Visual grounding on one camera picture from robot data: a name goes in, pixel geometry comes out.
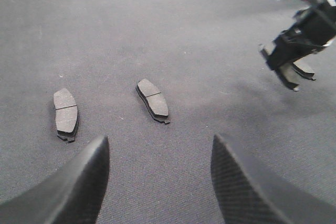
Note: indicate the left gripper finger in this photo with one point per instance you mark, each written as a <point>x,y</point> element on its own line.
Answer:
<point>73,194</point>
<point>248,191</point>

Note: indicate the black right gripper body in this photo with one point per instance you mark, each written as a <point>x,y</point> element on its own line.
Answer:
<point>313,29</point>

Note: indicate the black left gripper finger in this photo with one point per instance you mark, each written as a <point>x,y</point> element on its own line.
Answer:
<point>287,49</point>

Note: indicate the black conveyor belt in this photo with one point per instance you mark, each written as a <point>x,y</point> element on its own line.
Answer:
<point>203,56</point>

